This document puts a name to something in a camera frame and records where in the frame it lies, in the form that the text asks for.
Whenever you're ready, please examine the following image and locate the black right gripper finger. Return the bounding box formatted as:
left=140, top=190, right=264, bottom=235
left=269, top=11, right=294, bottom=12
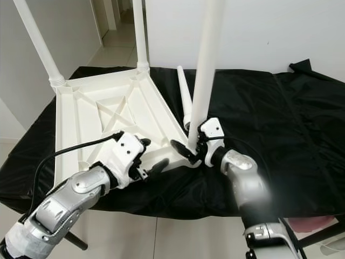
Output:
left=170, top=139, right=197, bottom=164

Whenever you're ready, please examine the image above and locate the white plastic table leg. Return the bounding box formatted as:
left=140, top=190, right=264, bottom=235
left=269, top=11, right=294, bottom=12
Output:
left=186, top=0, right=226, bottom=152
left=13, top=0, right=67, bottom=88
left=132, top=0, right=151, bottom=74
left=176, top=66, right=195, bottom=131

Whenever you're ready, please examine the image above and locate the white plastic children table top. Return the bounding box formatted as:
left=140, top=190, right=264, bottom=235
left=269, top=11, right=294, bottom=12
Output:
left=53, top=67, right=201, bottom=196

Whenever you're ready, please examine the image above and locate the black fabric table cover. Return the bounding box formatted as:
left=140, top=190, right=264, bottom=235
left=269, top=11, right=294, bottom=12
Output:
left=0, top=58, right=345, bottom=220

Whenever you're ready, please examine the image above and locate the black metal table leg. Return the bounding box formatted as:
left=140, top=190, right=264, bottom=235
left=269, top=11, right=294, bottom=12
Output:
left=59, top=229, right=89, bottom=252
left=296, top=220, right=345, bottom=250

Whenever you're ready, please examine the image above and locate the pink plastic object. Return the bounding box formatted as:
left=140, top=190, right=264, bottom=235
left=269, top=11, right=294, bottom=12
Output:
left=288, top=215, right=336, bottom=229

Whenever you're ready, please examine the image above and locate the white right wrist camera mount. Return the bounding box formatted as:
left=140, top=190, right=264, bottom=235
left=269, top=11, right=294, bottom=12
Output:
left=199, top=117, right=226, bottom=166

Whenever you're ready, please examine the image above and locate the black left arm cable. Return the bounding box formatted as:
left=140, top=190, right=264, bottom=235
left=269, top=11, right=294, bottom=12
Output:
left=30, top=131, right=125, bottom=217

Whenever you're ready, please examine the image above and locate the white door frame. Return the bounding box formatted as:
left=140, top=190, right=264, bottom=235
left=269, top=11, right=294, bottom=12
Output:
left=89, top=0, right=119, bottom=31

